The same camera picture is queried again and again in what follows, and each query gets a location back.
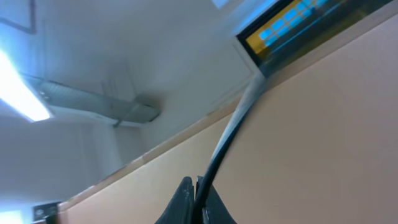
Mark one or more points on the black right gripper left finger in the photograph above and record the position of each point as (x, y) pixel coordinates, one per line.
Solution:
(179, 209)

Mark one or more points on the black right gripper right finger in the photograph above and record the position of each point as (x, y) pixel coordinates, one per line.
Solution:
(214, 211)

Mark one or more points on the black USB-A cable blue plug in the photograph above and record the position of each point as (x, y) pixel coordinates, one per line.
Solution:
(247, 101)

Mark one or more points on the ceiling fluorescent light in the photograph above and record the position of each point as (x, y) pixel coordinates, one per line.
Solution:
(19, 95)

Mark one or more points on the dark window with blue panes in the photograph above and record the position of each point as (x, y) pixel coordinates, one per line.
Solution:
(291, 29)

